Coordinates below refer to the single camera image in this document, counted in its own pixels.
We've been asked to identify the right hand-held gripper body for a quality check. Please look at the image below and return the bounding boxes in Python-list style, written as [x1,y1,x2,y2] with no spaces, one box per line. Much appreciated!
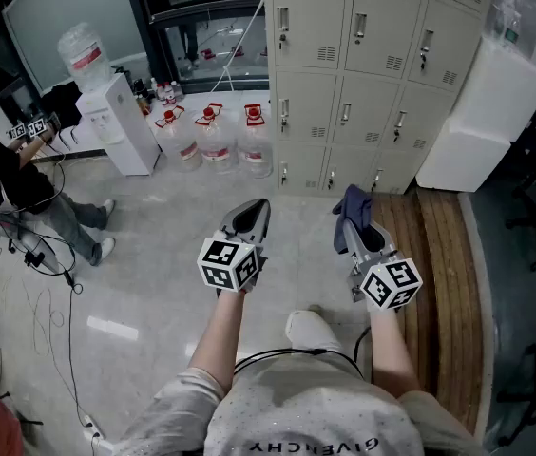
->
[347,248,424,313]

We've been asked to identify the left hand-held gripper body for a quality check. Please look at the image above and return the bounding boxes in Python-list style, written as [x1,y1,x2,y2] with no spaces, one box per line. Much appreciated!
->
[196,228,269,296]

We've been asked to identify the dark blue wiping cloth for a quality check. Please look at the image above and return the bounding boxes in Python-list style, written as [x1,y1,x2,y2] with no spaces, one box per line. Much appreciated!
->
[332,183,375,252]

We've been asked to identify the beige metal cabinet door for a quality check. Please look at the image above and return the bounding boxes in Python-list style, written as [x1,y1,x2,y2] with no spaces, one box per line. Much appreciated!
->
[271,0,348,70]

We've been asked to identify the person's left forearm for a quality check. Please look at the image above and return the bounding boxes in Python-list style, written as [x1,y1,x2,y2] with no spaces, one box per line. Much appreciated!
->
[186,290,250,393]

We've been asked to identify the beige metal locker cabinet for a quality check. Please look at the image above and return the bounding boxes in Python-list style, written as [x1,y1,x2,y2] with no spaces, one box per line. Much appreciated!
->
[261,0,497,198]

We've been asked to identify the wooden slat platform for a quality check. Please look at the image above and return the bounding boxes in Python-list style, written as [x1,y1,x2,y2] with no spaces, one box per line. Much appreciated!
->
[371,190,484,436]

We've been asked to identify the person's light trousers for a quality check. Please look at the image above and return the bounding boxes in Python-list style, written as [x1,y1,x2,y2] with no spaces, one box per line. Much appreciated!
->
[285,309,345,358]

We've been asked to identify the white water dispenser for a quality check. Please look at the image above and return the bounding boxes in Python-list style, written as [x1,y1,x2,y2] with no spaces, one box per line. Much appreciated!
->
[74,71,163,178]

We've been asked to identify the person's light grey shirt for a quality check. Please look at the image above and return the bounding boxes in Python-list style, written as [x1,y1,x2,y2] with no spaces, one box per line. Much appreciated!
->
[115,349,488,456]

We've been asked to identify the grey swivel chair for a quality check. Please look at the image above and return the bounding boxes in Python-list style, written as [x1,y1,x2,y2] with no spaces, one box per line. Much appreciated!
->
[0,192,77,279]

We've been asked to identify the black bag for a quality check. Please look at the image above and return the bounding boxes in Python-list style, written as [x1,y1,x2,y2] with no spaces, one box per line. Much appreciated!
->
[39,82,84,130]

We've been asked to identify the white power strip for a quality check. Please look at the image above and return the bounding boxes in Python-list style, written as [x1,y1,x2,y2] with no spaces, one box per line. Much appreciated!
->
[81,413,107,446]

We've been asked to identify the black framed window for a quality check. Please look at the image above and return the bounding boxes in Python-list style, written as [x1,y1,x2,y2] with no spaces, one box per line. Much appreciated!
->
[123,0,272,93]

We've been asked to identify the clear dispenser water bottle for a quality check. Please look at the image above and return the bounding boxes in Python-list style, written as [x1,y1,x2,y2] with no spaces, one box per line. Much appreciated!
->
[56,21,112,95]

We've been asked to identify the frosted glass panel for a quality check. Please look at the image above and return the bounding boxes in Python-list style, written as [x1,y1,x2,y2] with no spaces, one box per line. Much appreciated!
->
[1,0,151,95]

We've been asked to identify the clear water jug red handle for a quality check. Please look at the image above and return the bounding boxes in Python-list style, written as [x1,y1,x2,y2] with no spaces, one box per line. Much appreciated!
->
[237,103,275,180]
[153,104,203,174]
[194,102,240,176]

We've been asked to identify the black floor cable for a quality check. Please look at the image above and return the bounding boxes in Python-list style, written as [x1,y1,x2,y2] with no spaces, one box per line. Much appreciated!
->
[56,273,103,439]

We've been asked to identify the white blind cord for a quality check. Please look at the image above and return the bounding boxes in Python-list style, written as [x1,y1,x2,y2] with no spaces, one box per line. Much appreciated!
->
[208,0,265,93]

